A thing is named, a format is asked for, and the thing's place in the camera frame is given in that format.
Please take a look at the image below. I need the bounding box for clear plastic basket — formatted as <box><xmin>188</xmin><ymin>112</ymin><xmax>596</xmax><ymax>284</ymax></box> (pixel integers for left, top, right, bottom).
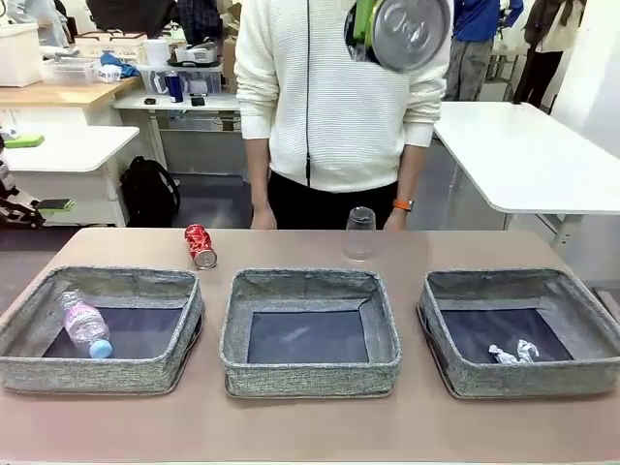
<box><xmin>41</xmin><ymin>56</ymin><xmax>101</xmax><ymax>86</ymax></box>

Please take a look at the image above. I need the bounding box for blue bottle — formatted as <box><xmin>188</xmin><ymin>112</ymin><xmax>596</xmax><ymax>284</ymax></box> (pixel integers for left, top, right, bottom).
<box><xmin>164</xmin><ymin>69</ymin><xmax>185</xmax><ymax>105</ymax></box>

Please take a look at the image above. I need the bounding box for crushed red cola can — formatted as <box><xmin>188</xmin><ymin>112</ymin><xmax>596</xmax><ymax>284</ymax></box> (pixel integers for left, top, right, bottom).
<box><xmin>182</xmin><ymin>224</ymin><xmax>218</xmax><ymax>270</ymax></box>

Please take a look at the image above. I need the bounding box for person's left forearm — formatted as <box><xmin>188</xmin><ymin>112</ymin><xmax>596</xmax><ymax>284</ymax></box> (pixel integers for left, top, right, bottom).
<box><xmin>396</xmin><ymin>142</ymin><xmax>430</xmax><ymax>202</ymax></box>

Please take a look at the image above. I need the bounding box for white desk with shelf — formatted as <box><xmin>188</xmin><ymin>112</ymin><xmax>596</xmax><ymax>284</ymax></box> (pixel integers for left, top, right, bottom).
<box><xmin>113</xmin><ymin>89</ymin><xmax>243</xmax><ymax>175</ymax></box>

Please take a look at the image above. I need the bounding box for crushed black Pepsi can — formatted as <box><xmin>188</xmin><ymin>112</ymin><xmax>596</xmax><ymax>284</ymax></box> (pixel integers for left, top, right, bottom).
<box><xmin>343</xmin><ymin>0</ymin><xmax>452</xmax><ymax>74</ymax></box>

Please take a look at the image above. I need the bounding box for white storage box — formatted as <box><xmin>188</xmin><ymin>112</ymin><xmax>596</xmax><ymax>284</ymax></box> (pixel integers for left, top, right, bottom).
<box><xmin>0</xmin><ymin>22</ymin><xmax>44</xmax><ymax>88</ymax></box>

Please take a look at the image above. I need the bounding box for grey fabric basket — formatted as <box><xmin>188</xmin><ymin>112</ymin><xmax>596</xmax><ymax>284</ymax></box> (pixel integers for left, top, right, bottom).
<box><xmin>0</xmin><ymin>264</ymin><xmax>204</xmax><ymax>396</ymax></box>
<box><xmin>217</xmin><ymin>267</ymin><xmax>403</xmax><ymax>401</ymax></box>
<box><xmin>416</xmin><ymin>267</ymin><xmax>620</xmax><ymax>401</ymax></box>

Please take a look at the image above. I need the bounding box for plastic bottle pink label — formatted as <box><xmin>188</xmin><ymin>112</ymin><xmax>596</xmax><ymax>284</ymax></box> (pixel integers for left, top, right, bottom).
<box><xmin>61</xmin><ymin>289</ymin><xmax>114</xmax><ymax>359</ymax></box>

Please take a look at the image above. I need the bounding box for person in blue jacket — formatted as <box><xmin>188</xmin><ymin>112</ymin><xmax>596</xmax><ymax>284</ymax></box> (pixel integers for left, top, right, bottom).
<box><xmin>445</xmin><ymin>0</ymin><xmax>524</xmax><ymax>103</ymax></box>

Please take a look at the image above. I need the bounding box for clear plastic cup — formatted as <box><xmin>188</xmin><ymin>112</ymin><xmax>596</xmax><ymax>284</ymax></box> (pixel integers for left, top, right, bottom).
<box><xmin>341</xmin><ymin>206</ymin><xmax>380</xmax><ymax>264</ymax></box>

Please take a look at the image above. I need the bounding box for large white table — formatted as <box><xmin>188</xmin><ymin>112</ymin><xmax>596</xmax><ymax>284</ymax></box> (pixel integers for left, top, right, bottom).
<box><xmin>433</xmin><ymin>100</ymin><xmax>620</xmax><ymax>243</ymax></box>

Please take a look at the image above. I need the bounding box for person in white sweater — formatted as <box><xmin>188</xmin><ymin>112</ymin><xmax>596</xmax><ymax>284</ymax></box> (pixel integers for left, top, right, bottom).
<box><xmin>233</xmin><ymin>0</ymin><xmax>454</xmax><ymax>232</ymax></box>

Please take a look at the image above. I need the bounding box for black backpack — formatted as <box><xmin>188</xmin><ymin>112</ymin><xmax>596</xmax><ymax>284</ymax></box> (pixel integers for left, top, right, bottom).
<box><xmin>119</xmin><ymin>155</ymin><xmax>181</xmax><ymax>228</ymax></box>

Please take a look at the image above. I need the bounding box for blue cloth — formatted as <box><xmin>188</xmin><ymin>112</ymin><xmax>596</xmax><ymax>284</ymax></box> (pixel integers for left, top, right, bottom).
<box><xmin>100</xmin><ymin>51</ymin><xmax>141</xmax><ymax>79</ymax></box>

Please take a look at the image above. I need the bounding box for person in beige top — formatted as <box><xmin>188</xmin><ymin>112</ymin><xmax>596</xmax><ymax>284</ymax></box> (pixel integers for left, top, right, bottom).
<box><xmin>512</xmin><ymin>0</ymin><xmax>587</xmax><ymax>106</ymax></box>

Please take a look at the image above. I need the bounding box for person's right hand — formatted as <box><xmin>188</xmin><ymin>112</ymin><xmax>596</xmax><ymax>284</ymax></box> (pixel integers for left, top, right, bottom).
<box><xmin>250</xmin><ymin>206</ymin><xmax>278</xmax><ymax>231</ymax></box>

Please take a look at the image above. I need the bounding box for wooden top table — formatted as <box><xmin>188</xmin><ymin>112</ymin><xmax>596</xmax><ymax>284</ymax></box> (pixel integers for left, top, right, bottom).
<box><xmin>0</xmin><ymin>75</ymin><xmax>144</xmax><ymax>127</ymax></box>

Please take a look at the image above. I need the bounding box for person's right forearm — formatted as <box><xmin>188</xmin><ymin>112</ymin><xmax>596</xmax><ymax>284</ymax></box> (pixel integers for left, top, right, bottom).
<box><xmin>244</xmin><ymin>138</ymin><xmax>272</xmax><ymax>212</ymax></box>

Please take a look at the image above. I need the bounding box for white crate wooden rim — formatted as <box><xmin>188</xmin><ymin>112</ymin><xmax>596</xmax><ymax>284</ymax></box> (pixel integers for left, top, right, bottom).
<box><xmin>75</xmin><ymin>31</ymin><xmax>149</xmax><ymax>64</ymax></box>

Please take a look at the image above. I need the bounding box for clear storage bin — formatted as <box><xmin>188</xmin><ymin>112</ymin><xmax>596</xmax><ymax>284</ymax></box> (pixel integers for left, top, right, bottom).
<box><xmin>139</xmin><ymin>65</ymin><xmax>224</xmax><ymax>96</ymax></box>

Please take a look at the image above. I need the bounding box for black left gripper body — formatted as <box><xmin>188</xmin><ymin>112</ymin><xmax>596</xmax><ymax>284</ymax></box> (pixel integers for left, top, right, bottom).
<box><xmin>0</xmin><ymin>146</ymin><xmax>47</xmax><ymax>229</ymax></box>

